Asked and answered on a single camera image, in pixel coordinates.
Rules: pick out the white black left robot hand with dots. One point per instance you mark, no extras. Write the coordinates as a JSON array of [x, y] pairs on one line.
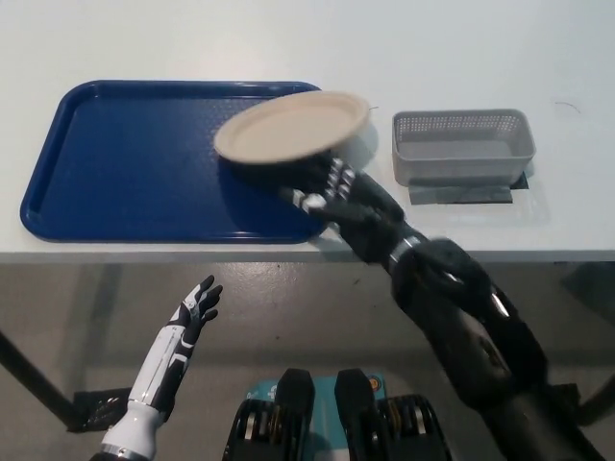
[[161, 365]]

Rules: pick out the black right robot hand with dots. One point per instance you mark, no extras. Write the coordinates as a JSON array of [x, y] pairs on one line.
[[365, 216]]

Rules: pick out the beige paper plate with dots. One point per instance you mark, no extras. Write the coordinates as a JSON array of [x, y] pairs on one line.
[[288, 127]]

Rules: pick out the black table foot plate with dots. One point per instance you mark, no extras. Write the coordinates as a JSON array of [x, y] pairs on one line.
[[101, 410]]

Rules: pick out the blue plastic tray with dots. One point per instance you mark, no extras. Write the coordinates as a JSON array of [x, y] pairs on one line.
[[120, 158]]

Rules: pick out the grey perforated plastic basket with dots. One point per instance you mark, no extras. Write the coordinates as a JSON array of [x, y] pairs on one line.
[[461, 168]]

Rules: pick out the black table leg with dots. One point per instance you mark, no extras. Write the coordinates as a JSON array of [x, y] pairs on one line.
[[29, 367]]

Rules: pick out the black teal robot body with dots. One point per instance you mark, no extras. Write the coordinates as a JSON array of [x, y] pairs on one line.
[[298, 398]]

